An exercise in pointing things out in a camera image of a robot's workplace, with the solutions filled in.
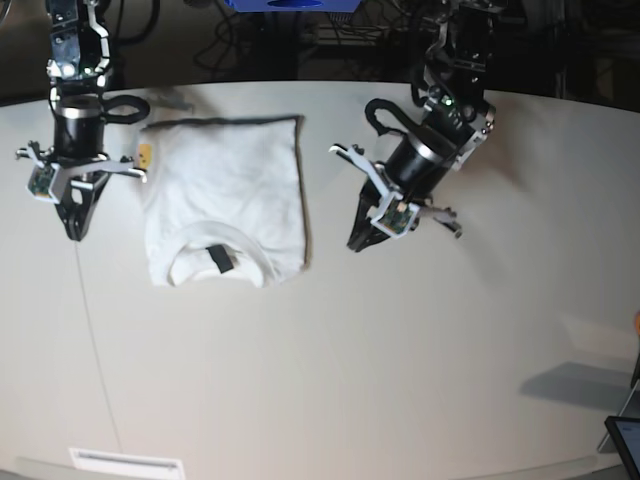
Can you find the black tablet device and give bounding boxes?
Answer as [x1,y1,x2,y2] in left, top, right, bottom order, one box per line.
[605,416,639,480]

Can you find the blue robot base block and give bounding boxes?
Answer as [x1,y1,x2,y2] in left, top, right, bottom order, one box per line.
[225,0,361,13]

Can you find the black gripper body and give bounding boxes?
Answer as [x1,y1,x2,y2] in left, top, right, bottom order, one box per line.
[385,127,456,200]
[52,102,106,188]

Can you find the white printed T-shirt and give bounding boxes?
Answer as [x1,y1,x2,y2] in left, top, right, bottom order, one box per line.
[138,115,308,288]

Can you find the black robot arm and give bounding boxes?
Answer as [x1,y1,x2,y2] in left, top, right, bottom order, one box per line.
[330,1,507,252]
[45,1,150,242]

